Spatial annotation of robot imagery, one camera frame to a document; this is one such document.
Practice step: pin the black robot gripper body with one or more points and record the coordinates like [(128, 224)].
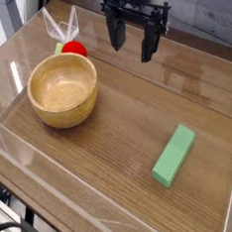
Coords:
[(137, 10)]

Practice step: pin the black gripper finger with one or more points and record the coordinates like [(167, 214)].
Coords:
[(151, 40), (116, 28)]

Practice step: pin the red fruit with green stem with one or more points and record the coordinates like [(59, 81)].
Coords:
[(71, 47)]

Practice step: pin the wooden bowl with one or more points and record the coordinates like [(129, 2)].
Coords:
[(63, 89)]

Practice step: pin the green rectangular block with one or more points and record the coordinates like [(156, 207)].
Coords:
[(173, 155)]

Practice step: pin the grey post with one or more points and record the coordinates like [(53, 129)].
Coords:
[(10, 17)]

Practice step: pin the clear acrylic tray enclosure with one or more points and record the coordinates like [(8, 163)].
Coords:
[(97, 177)]

